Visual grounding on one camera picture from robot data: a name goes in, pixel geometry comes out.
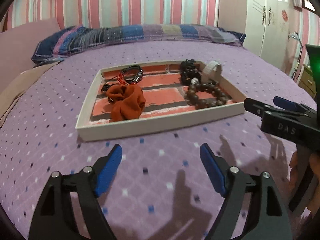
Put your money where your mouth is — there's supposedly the white decorated wardrobe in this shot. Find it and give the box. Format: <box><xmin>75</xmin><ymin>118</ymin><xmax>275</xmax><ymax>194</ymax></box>
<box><xmin>244</xmin><ymin>0</ymin><xmax>293</xmax><ymax>71</ymax></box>

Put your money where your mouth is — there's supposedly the wooden nightstand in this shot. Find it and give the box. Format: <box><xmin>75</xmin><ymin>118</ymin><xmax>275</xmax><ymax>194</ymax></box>
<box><xmin>298</xmin><ymin>64</ymin><xmax>316</xmax><ymax>99</ymax></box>

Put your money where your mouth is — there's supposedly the orange fabric scrunchie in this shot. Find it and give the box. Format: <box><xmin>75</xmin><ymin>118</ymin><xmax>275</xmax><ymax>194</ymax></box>
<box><xmin>106</xmin><ymin>85</ymin><xmax>146</xmax><ymax>122</ymax></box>

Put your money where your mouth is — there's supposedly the pink padded headboard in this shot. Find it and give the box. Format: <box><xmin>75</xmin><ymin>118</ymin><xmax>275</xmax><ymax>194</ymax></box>
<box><xmin>0</xmin><ymin>18</ymin><xmax>60</xmax><ymax>91</ymax></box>

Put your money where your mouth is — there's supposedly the person's right hand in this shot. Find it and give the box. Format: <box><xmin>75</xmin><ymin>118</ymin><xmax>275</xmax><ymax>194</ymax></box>
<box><xmin>289</xmin><ymin>145</ymin><xmax>319</xmax><ymax>216</ymax></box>

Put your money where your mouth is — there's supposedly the silver desk lamp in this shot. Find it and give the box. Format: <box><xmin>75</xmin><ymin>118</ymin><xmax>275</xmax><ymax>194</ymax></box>
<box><xmin>289</xmin><ymin>31</ymin><xmax>304</xmax><ymax>81</ymax></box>

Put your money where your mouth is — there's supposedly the tan folded cloth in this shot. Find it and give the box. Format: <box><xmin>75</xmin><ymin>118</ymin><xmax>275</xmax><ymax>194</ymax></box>
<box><xmin>0</xmin><ymin>61</ymin><xmax>60</xmax><ymax>127</ymax></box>

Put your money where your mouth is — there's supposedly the brown wooden bead bracelet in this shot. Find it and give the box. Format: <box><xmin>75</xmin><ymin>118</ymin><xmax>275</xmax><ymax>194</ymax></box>
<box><xmin>185</xmin><ymin>82</ymin><xmax>228</xmax><ymax>110</ymax></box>

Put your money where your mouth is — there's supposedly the white band wrist watch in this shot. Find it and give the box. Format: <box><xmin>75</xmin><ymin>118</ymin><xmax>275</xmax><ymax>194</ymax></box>
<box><xmin>201</xmin><ymin>60</ymin><xmax>222</xmax><ymax>83</ymax></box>

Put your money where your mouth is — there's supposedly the black flower hair tie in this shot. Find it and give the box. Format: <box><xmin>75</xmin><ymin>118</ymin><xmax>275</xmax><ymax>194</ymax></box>
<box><xmin>179</xmin><ymin>71</ymin><xmax>203</xmax><ymax>86</ymax></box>

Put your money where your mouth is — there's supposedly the white tray brick-pattern liner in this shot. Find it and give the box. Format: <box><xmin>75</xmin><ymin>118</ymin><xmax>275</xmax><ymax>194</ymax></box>
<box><xmin>75</xmin><ymin>60</ymin><xmax>246</xmax><ymax>141</ymax></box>

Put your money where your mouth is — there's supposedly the black leather cord bracelet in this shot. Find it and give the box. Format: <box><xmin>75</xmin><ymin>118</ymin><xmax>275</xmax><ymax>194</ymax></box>
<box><xmin>119</xmin><ymin>64</ymin><xmax>144</xmax><ymax>85</ymax></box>

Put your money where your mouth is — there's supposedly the patchwork blue purple pillow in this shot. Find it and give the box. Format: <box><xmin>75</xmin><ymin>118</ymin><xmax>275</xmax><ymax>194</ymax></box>
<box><xmin>31</xmin><ymin>24</ymin><xmax>246</xmax><ymax>66</ymax></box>

